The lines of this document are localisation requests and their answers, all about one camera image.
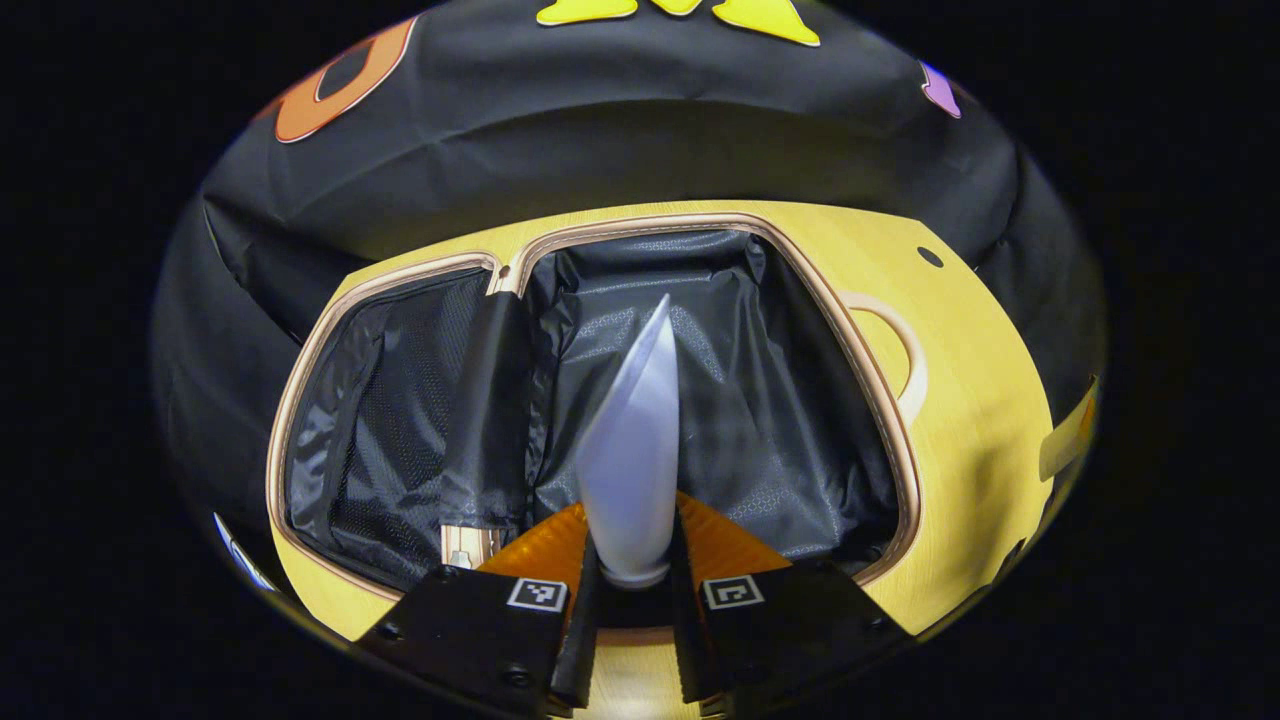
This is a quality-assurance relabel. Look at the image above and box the pink suitcase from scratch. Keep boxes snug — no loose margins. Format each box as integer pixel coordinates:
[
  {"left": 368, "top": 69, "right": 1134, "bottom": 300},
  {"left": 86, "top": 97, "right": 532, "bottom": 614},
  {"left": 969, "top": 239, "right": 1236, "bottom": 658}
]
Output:
[{"left": 265, "top": 210, "right": 929, "bottom": 606}]

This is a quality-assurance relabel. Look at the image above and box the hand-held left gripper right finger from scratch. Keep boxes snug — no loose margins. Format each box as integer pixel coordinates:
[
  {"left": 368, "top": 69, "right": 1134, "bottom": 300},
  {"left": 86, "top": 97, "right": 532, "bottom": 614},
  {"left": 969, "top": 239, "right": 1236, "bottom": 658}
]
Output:
[{"left": 668, "top": 490, "right": 916, "bottom": 706}]

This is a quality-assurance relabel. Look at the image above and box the black backdrop cloth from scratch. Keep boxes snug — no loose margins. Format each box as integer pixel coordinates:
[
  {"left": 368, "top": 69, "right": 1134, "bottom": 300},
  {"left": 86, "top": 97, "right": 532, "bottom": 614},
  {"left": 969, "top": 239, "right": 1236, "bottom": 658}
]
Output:
[{"left": 150, "top": 0, "right": 1109, "bottom": 561}]

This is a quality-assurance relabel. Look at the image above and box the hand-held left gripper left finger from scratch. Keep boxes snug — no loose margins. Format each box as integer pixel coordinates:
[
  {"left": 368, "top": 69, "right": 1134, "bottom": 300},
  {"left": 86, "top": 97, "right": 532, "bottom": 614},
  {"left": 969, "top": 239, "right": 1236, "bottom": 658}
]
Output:
[{"left": 355, "top": 500, "right": 603, "bottom": 719}]

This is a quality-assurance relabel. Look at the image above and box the white skin care tube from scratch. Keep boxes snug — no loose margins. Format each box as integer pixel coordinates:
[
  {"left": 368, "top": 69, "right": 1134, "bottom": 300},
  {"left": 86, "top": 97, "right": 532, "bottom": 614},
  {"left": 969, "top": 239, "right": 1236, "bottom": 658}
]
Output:
[{"left": 573, "top": 293, "right": 684, "bottom": 591}]

